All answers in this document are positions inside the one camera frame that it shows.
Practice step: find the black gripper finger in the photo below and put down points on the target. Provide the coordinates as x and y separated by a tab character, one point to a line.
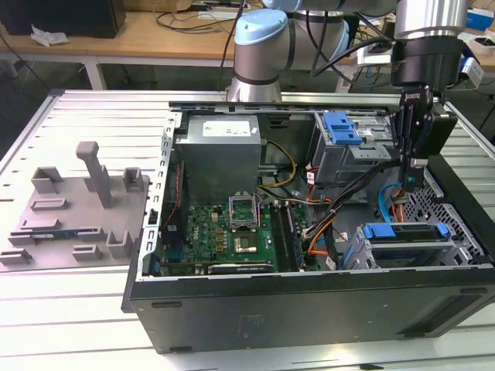
419	135
404	131

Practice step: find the hard disk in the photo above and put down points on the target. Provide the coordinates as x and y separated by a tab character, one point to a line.
414	230

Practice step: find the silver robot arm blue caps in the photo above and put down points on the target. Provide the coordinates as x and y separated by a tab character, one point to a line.
263	50

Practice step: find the grey metal disk bay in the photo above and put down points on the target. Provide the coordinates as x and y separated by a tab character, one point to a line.
410	244

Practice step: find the white open box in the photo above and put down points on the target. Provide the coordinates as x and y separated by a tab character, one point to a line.
483	44

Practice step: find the blue drive cage latch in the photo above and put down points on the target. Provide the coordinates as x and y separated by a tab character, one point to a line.
340	129

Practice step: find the grey optical drive cage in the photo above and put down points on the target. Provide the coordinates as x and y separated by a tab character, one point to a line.
348	162

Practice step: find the blue cardboard box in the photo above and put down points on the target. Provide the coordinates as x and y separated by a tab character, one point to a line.
481	19

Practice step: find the RAM stick in slot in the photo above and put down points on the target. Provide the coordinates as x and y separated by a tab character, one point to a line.
294	239

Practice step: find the black RAM slot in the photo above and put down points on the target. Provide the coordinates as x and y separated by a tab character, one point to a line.
277	235

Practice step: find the grey power supply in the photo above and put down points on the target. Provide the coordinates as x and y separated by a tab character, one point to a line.
220	162

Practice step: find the CPU socket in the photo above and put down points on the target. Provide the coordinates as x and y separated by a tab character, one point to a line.
244	244

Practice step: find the black graphics card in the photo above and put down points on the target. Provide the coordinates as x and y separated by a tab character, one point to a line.
239	268

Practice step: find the black PC case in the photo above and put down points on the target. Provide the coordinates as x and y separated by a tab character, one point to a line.
270	309

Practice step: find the green motherboard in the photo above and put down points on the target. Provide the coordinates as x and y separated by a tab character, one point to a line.
209	239

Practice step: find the black rear case fan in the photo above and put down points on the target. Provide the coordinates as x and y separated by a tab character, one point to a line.
174	216

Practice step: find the grey parts rack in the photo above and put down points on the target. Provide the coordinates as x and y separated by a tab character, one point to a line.
77	216

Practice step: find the large black box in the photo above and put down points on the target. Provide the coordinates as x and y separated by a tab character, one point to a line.
58	15

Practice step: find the crumpled clear plastic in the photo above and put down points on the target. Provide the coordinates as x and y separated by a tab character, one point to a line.
48	36

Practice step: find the RAM stick on rack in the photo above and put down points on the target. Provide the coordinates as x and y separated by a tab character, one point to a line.
50	235

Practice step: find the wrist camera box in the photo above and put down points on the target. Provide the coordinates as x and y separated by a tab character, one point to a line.
441	133

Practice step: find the small blue white camera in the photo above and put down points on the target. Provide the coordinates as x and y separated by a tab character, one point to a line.
472	71

